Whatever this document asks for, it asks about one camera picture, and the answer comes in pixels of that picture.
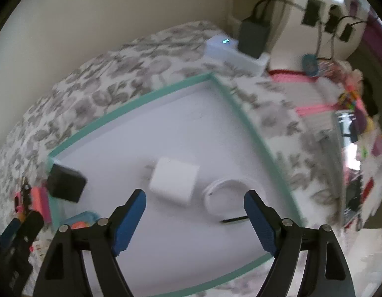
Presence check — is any black usb charger cube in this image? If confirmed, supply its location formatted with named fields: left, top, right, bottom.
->
left=47, top=164, right=87, bottom=203

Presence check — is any white cut-out shelf panel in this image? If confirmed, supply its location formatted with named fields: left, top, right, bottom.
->
left=267, top=0, right=371, bottom=71

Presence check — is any black power adapter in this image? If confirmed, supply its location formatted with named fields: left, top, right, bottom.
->
left=238, top=16, right=271, bottom=59

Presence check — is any orange carrot knife card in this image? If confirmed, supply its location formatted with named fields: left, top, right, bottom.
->
left=62, top=211, right=100, bottom=229

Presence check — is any white usb charger cube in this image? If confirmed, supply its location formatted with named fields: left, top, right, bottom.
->
left=149, top=157, right=200, bottom=206

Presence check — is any smartphone on stand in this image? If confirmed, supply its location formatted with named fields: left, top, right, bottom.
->
left=332, top=110, right=363, bottom=231

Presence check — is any white smartwatch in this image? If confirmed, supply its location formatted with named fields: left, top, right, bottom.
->
left=202, top=178, right=266, bottom=223

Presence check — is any round blue sticker jar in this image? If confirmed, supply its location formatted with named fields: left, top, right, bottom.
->
left=301, top=54, right=319, bottom=77

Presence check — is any pink kids band watch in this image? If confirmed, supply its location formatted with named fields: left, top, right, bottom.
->
left=14, top=192, right=24, bottom=222

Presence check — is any black toy car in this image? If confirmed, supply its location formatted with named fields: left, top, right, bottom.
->
left=21, top=176, right=32, bottom=212

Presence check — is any black cable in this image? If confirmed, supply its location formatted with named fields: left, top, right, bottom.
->
left=250, top=0, right=369, bottom=60

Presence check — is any teal shallow cardboard tray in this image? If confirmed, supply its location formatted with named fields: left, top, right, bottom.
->
left=48, top=74, right=301, bottom=296

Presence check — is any pink white crochet mat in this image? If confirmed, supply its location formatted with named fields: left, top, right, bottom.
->
left=269, top=69, right=382, bottom=236

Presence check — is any floral grey white blanket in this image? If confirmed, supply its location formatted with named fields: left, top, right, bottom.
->
left=0, top=21, right=339, bottom=233

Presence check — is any white power strip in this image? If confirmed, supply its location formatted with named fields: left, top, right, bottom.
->
left=205, top=35, right=270, bottom=76

